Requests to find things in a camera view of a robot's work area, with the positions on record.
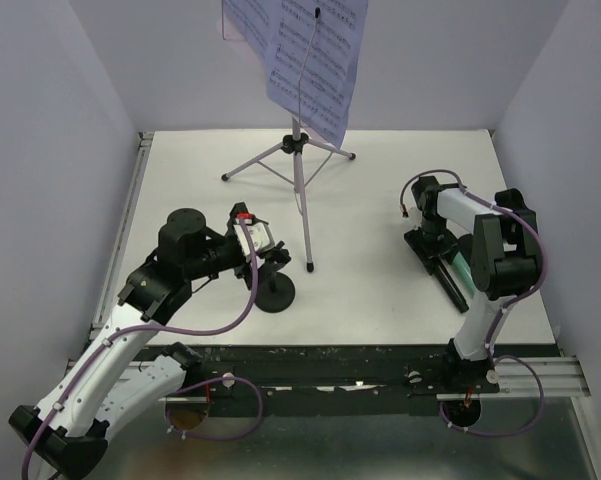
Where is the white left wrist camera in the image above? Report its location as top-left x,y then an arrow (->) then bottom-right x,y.
234,212 -> 275,259

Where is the aluminium rail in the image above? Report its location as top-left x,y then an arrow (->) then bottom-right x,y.
87,132 -> 155,343
434,355 -> 591,401

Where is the green toy microphone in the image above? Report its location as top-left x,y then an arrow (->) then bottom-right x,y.
447,238 -> 476,298

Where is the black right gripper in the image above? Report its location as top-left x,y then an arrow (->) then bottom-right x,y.
404,216 -> 463,274

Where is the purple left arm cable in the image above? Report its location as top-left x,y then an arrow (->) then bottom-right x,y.
19,214 -> 266,480

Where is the black clip microphone stand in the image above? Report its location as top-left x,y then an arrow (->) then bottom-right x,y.
494,188 -> 530,215

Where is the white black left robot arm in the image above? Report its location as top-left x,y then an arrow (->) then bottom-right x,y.
9,202 -> 291,479

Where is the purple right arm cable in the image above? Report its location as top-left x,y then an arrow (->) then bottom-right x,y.
398,169 -> 546,436

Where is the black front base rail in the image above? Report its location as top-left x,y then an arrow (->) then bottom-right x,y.
129,342 -> 501,419

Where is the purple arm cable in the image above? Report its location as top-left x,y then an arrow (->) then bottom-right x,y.
398,169 -> 546,436
19,214 -> 266,480

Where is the aluminium left side rail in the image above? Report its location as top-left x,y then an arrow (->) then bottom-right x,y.
87,132 -> 155,343

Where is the black toy microphone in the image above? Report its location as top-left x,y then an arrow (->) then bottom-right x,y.
433,259 -> 469,314

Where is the lilac tripod music stand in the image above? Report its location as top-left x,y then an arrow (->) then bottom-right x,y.
221,117 -> 357,273

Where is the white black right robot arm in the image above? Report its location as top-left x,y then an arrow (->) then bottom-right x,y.
403,170 -> 545,392

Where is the aluminium front rail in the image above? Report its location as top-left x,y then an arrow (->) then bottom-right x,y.
434,355 -> 591,401

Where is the white sheet music page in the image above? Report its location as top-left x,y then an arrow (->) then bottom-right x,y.
222,0 -> 369,147

